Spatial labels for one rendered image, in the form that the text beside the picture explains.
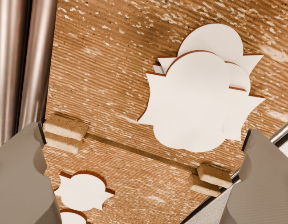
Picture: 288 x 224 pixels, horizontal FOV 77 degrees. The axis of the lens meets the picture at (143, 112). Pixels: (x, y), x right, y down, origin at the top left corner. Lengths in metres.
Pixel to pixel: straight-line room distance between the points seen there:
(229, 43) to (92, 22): 0.16
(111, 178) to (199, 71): 0.28
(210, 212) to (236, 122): 0.32
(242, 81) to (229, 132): 0.08
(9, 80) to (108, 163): 0.22
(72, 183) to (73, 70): 0.24
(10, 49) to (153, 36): 0.21
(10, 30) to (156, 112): 0.22
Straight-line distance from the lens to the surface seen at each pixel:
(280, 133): 0.38
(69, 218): 0.55
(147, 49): 0.24
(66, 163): 0.39
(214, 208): 0.53
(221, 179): 0.36
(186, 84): 0.22
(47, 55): 0.30
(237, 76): 0.24
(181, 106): 0.23
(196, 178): 0.37
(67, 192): 0.45
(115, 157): 0.35
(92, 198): 0.45
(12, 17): 0.31
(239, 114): 0.27
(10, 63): 0.34
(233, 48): 0.24
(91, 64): 0.26
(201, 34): 0.22
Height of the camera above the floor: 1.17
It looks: 58 degrees down
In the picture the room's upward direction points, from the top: 174 degrees counter-clockwise
